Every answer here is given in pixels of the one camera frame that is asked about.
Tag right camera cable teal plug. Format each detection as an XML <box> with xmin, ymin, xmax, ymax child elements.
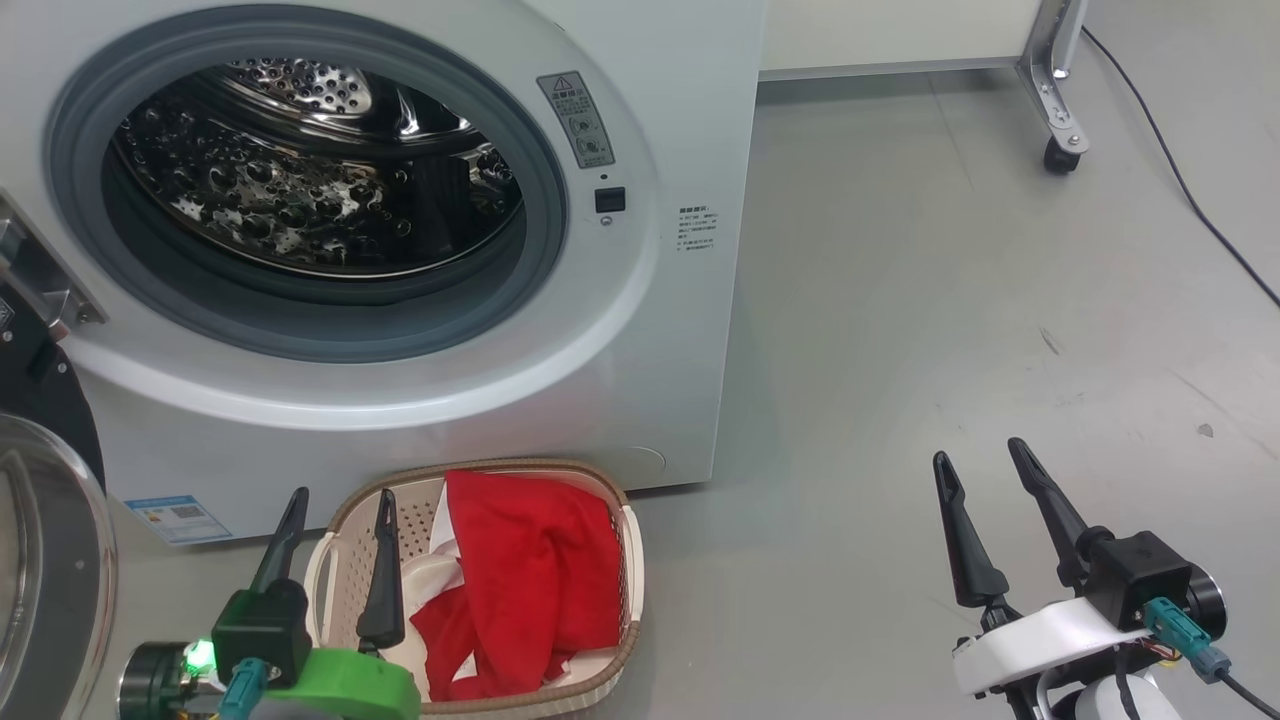
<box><xmin>1143</xmin><ymin>597</ymin><xmax>1280</xmax><ymax>720</ymax></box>

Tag white garment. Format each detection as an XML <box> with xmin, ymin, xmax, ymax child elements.
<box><xmin>380</xmin><ymin>495</ymin><xmax>471</xmax><ymax>701</ymax></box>

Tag camera cable teal plug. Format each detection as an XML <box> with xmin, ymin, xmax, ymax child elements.
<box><xmin>1143</xmin><ymin>597</ymin><xmax>1280</xmax><ymax>720</ymax></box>
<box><xmin>218</xmin><ymin>657</ymin><xmax>271</xmax><ymax>720</ymax></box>

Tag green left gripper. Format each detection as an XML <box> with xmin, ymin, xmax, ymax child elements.
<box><xmin>248</xmin><ymin>487</ymin><xmax>421</xmax><ymax>720</ymax></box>

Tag white front-load washing machine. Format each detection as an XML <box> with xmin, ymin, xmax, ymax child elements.
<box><xmin>0</xmin><ymin>0</ymin><xmax>766</xmax><ymax>546</ymax></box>

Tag grey warning sticker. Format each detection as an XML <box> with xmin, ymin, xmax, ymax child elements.
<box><xmin>537</xmin><ymin>70</ymin><xmax>616</xmax><ymax>169</ymax></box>

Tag left camera cable teal plug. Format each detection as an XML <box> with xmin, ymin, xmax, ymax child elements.
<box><xmin>218</xmin><ymin>657</ymin><xmax>271</xmax><ymax>720</ymax></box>

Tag black floor power cable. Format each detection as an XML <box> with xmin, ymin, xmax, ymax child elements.
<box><xmin>1080</xmin><ymin>25</ymin><xmax>1280</xmax><ymax>309</ymax></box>

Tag black round glass washer door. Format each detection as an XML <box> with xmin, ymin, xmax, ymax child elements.
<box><xmin>0</xmin><ymin>290</ymin><xmax>119</xmax><ymax>720</ymax></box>

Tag beige perforated laundry basket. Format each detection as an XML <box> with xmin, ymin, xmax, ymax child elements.
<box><xmin>303</xmin><ymin>458</ymin><xmax>646</xmax><ymax>720</ymax></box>

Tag white partition panel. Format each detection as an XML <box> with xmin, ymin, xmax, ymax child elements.
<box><xmin>760</xmin><ymin>0</ymin><xmax>1041</xmax><ymax>81</ymax></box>

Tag metal partition leg with caster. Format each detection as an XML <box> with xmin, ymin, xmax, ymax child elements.
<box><xmin>1018</xmin><ymin>0</ymin><xmax>1091</xmax><ymax>176</ymax></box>

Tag blue energy label sticker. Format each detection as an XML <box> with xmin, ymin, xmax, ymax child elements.
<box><xmin>125</xmin><ymin>493</ymin><xmax>233</xmax><ymax>546</ymax></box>

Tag printed text label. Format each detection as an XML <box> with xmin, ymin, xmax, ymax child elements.
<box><xmin>675</xmin><ymin>205</ymin><xmax>719</xmax><ymax>251</ymax></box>

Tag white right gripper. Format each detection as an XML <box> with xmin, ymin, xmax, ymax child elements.
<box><xmin>933</xmin><ymin>437</ymin><xmax>1151</xmax><ymax>698</ymax></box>

